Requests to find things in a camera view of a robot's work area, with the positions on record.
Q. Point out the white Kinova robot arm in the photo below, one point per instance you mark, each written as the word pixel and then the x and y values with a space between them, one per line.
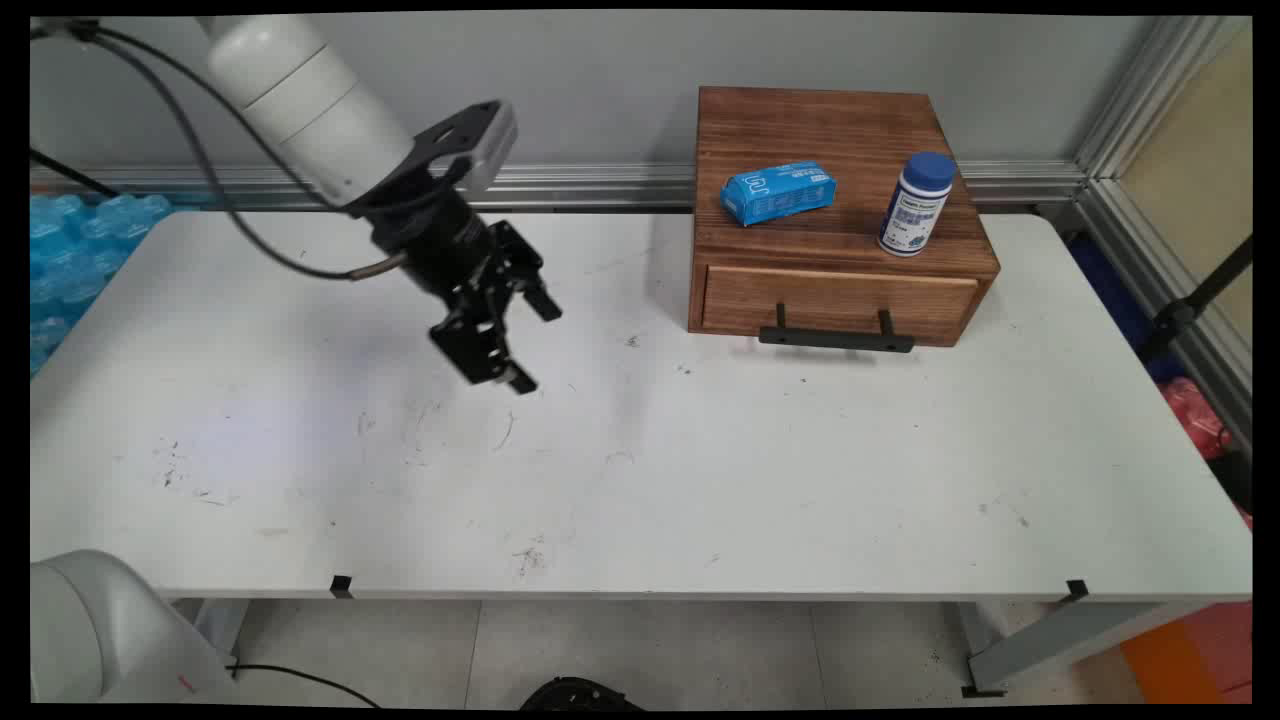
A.
pixel 300 110

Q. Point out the blue bag under table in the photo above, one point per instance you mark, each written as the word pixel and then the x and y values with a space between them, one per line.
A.
pixel 1115 295

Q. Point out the orange box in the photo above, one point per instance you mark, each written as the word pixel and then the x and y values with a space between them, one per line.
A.
pixel 1190 655

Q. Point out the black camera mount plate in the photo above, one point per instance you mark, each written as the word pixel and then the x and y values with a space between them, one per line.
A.
pixel 440 150

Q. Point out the aluminium corner frame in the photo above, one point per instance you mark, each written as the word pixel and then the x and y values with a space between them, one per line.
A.
pixel 1150 110

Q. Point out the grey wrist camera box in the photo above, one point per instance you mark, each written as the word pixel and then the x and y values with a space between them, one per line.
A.
pixel 492 145

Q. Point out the blue cardboard box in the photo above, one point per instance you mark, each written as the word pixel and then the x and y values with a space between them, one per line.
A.
pixel 778 193

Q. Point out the red plastic bag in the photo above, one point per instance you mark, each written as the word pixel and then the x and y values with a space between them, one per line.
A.
pixel 1195 415

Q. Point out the long aluminium wall rail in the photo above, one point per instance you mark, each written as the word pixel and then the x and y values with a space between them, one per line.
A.
pixel 600 185

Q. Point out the black tape piece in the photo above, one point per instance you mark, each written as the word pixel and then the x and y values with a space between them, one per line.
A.
pixel 1076 590
pixel 341 587

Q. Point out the blue bubble wrap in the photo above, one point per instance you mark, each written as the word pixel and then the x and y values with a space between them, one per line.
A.
pixel 80 250

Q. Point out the black tripod stand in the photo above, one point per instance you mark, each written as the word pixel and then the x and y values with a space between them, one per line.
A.
pixel 1180 312

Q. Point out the white bottle with blue cap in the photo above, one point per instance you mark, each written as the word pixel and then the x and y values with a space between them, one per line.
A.
pixel 915 210

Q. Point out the grey table leg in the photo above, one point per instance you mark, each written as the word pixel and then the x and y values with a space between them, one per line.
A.
pixel 1060 640
pixel 215 625

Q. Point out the black round floor object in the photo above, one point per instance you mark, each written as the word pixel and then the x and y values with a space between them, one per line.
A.
pixel 580 695

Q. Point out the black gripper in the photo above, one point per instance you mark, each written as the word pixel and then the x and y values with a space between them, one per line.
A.
pixel 440 240

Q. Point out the brown wooden drawer cabinet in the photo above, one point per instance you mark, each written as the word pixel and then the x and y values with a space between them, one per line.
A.
pixel 820 125

